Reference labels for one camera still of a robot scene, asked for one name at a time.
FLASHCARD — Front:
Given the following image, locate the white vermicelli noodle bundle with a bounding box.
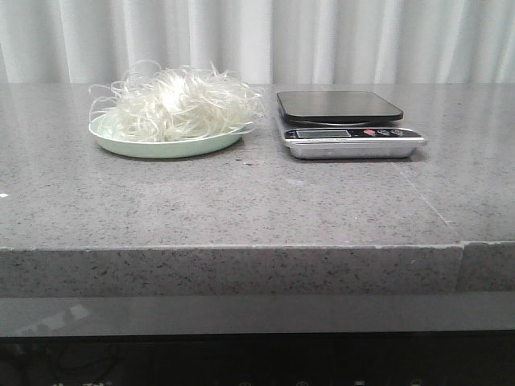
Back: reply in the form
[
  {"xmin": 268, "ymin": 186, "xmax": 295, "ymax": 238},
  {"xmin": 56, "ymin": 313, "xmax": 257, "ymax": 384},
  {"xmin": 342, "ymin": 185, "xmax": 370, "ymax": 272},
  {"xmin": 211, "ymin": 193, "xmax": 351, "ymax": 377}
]
[{"xmin": 89, "ymin": 60, "xmax": 265, "ymax": 143}]

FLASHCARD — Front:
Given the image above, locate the silver digital kitchen scale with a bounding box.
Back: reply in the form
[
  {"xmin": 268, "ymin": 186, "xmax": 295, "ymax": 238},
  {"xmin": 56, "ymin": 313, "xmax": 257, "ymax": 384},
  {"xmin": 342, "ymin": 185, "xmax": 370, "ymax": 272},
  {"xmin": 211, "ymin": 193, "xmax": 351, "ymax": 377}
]
[{"xmin": 277, "ymin": 91, "xmax": 427, "ymax": 159}]

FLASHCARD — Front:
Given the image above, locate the light green round plate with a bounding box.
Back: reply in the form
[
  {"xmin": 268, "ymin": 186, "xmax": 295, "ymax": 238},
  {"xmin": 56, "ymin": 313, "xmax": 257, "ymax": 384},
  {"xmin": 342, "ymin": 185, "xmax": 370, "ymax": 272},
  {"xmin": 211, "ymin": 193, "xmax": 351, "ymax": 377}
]
[{"xmin": 89, "ymin": 116, "xmax": 249, "ymax": 159}]

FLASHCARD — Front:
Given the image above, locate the white pleated curtain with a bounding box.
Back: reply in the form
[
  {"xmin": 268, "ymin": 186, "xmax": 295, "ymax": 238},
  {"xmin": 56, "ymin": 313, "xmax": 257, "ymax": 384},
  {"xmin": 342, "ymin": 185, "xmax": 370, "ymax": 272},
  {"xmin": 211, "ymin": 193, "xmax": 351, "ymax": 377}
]
[{"xmin": 1, "ymin": 1, "xmax": 514, "ymax": 84}]

